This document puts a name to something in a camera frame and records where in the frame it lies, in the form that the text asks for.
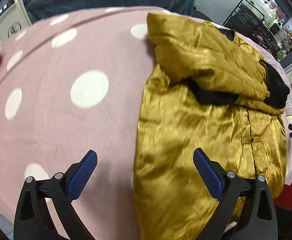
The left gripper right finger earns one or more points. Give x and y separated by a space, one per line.
245 210

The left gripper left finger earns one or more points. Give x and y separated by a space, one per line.
32 217

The gold satin padded jacket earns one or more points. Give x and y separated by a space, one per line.
212 90

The black metal shelf cart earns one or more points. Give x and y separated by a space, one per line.
249 21

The pink polka dot bedsheet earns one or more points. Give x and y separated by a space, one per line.
74 83

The white machine with panel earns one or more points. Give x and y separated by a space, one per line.
13 18

